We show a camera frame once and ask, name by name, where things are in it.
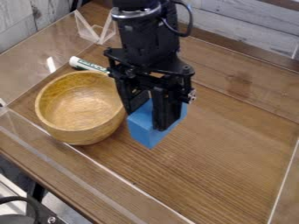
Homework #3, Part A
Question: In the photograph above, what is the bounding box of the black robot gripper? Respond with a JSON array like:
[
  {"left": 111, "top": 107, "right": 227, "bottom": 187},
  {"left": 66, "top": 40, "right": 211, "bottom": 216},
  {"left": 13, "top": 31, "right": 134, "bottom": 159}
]
[{"left": 104, "top": 3, "right": 194, "bottom": 131}]

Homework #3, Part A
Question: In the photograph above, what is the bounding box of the blue rectangular block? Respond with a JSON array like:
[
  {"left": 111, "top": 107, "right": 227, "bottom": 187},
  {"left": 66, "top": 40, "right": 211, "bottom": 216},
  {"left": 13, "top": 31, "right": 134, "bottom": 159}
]
[{"left": 126, "top": 100, "right": 188, "bottom": 149}]

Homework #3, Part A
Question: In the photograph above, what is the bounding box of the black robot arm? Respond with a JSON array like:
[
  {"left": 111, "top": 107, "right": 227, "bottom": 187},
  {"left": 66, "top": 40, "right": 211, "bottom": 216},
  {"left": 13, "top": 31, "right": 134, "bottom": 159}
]
[{"left": 104, "top": 0, "right": 195, "bottom": 131}]

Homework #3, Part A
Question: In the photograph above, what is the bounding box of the brown wooden bowl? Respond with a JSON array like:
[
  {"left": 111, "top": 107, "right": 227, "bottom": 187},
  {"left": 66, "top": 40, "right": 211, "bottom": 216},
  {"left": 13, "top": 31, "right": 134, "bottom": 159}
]
[{"left": 35, "top": 71, "right": 126, "bottom": 145}]

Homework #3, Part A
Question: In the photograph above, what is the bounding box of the white green marker pen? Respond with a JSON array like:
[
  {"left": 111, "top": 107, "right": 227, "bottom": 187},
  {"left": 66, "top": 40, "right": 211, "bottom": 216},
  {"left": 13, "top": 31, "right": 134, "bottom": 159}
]
[{"left": 70, "top": 56, "right": 110, "bottom": 75}]

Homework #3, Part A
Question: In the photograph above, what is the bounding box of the clear acrylic corner bracket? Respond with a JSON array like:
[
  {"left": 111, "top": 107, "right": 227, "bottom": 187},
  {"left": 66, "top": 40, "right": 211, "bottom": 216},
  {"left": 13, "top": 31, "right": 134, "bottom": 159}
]
[{"left": 74, "top": 10, "right": 118, "bottom": 46}]

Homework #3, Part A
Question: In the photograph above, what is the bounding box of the black metal table frame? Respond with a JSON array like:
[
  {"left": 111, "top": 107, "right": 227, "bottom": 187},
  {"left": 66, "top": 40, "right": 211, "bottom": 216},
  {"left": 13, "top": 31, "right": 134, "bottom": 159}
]
[{"left": 0, "top": 157, "right": 67, "bottom": 224}]

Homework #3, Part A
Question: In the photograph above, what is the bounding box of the black cable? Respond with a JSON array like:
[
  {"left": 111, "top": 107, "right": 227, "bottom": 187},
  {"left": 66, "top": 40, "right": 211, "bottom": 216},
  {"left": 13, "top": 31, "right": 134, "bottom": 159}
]
[{"left": 0, "top": 195, "right": 40, "bottom": 224}]

